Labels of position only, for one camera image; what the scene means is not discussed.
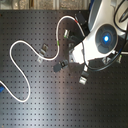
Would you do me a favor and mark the black connector block top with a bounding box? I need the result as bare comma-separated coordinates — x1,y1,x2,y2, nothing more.
75,12,87,25

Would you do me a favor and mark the cable clip far right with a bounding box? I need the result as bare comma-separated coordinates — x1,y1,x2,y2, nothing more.
102,57,111,65

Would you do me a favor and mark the white cable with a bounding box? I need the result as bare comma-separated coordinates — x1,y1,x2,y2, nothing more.
0,15,87,103

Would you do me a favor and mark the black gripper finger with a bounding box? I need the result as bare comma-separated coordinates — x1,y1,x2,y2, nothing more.
53,60,68,72

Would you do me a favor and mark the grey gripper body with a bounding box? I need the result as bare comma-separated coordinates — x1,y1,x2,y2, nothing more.
69,49,79,64

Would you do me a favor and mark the cable clip lower right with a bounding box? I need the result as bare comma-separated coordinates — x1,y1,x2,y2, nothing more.
79,76,88,85

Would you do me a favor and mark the cable clip lower left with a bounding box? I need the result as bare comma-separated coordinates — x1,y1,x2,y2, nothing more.
37,57,43,64

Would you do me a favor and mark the cable clip upper left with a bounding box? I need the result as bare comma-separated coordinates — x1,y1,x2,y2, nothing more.
40,44,48,55

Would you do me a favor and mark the cable clip top centre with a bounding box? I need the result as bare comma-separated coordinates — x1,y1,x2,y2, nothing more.
64,29,71,38

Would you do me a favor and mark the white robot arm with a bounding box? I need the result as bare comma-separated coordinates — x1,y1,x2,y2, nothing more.
69,0,128,71

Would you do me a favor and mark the cable clip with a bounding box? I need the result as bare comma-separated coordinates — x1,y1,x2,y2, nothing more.
64,29,71,38
37,57,43,64
79,76,88,85
40,44,48,55
68,41,75,48
102,57,111,65

